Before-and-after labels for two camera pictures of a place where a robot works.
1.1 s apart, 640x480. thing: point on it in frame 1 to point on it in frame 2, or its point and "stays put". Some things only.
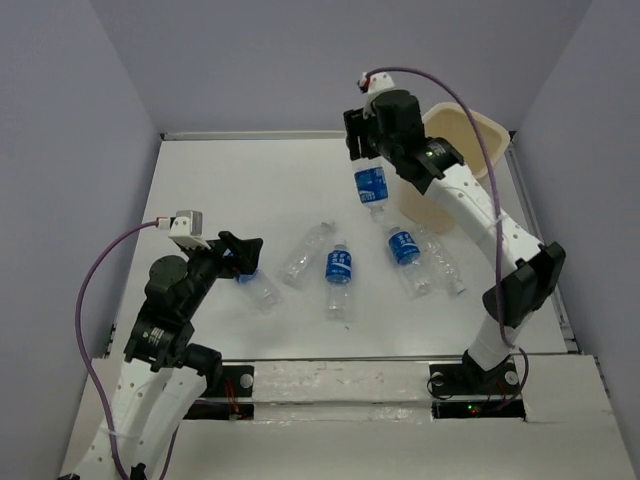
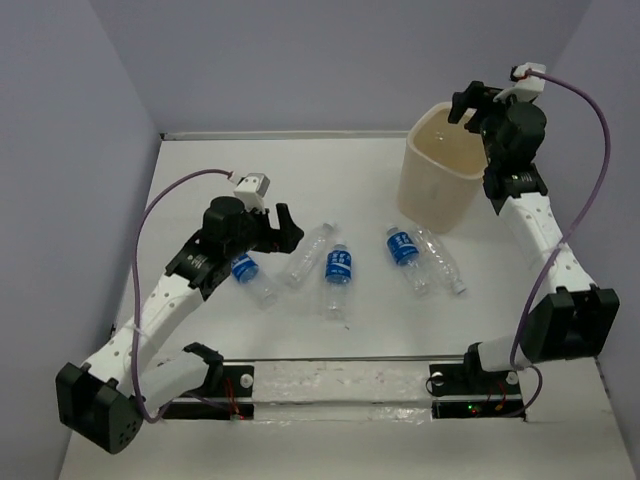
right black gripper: [358, 124] to [469, 98]
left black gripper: [245, 254] to [279, 241]
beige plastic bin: [432, 213] stays put
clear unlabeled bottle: [306, 254] stays put
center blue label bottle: [338, 277] stays put
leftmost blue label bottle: [260, 290] stays put
